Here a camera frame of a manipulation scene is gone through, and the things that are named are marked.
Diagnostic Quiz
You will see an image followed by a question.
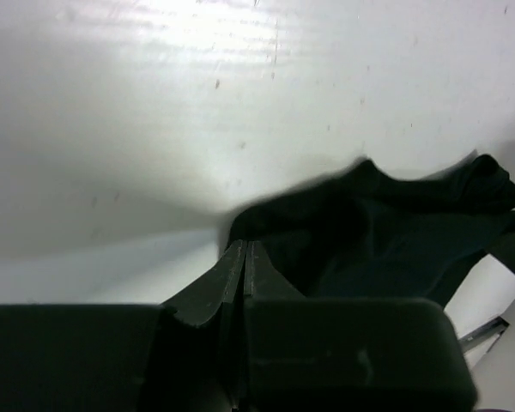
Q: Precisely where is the black t shirt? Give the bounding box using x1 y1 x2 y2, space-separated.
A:
228 154 515 306

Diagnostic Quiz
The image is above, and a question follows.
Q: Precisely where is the aluminium right side rail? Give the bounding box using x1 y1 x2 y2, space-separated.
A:
459 317 510 352

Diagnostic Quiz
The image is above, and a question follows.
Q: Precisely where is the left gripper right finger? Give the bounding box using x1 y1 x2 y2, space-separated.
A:
243 241 306 307

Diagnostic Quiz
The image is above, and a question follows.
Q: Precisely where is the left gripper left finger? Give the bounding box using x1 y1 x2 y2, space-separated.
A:
162 240 245 329

